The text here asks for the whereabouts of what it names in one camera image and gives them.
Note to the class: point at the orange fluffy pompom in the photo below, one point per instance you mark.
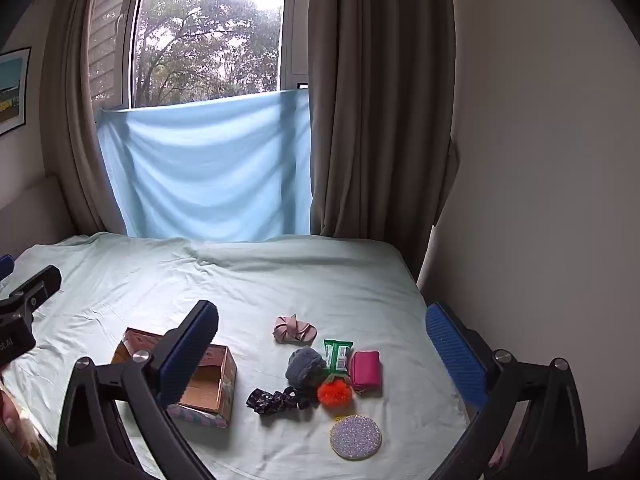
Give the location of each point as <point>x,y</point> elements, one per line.
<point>335,392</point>

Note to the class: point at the green wet wipes packet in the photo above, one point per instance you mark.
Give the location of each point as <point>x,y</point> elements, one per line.
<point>337,357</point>

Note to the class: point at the beige curtain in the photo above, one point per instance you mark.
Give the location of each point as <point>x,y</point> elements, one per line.
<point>70,125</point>
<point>375,110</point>

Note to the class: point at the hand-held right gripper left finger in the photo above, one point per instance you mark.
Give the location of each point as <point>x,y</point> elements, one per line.
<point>192,355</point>

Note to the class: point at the beige headboard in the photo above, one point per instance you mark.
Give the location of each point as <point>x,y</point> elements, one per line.
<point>30,210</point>

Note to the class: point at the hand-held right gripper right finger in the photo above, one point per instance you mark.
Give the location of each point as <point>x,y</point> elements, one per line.
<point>455,355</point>

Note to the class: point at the pink folded cloth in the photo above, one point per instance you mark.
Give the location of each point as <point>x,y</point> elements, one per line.
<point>292,330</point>

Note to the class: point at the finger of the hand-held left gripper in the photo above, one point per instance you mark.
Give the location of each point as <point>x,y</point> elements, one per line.
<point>37,284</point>
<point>4,265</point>

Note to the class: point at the framed wall poster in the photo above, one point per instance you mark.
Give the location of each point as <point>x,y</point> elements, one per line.
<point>12,90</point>

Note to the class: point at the dark patterned scrunchie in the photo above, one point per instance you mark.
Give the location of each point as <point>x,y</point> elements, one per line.
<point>265,401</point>

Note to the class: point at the window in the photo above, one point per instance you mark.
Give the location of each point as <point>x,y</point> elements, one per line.
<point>205,35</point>

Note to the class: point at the cardboard box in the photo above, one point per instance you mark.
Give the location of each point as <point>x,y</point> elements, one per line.
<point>210,385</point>

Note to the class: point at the grey fuzzy scrunchie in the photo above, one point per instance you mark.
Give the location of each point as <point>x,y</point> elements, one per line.
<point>305,367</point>

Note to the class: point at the light blue hanging cloth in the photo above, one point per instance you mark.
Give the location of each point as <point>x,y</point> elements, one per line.
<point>210,170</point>

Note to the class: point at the round glittery disc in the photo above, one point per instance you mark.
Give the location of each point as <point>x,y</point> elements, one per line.
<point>355,437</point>

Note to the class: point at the pink zip pouch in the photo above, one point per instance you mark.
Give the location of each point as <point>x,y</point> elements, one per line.
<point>366,371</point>

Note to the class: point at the person's left hand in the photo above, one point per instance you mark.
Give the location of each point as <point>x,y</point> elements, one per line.
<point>7,410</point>

